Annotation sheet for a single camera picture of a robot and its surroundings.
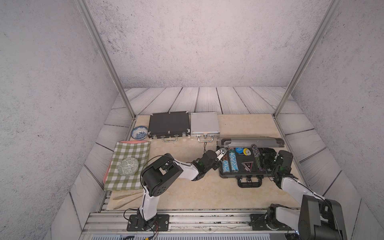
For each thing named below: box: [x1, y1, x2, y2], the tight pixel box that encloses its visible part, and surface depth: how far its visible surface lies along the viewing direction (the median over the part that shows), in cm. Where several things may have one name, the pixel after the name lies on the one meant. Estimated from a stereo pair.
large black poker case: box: [216, 136, 286, 188], surface depth 88 cm
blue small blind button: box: [235, 147, 244, 154], surface depth 96 cm
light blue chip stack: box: [222, 160, 230, 173], surface depth 88 cm
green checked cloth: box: [104, 141, 151, 192], surface depth 95 cm
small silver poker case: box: [190, 111, 220, 143], surface depth 110 cm
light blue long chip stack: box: [229, 152, 239, 173], surface depth 89 cm
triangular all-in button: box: [241, 161, 254, 172], surface depth 90 cm
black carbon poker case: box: [147, 111, 191, 143], surface depth 110 cm
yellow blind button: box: [243, 148, 252, 156], surface depth 95 cm
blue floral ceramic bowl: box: [130, 126, 148, 140], surface depth 110 cm
